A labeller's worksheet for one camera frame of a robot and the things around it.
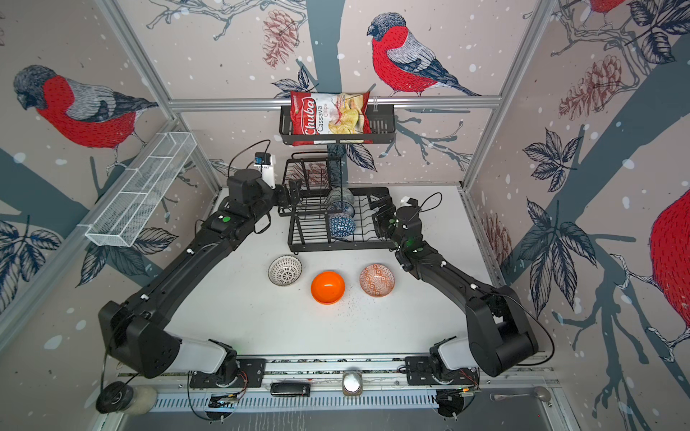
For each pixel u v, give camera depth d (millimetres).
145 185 797
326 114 878
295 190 688
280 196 674
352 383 656
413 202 789
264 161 643
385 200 738
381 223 742
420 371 734
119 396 614
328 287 860
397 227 653
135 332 387
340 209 816
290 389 680
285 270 925
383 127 949
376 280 902
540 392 702
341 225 1037
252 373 730
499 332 422
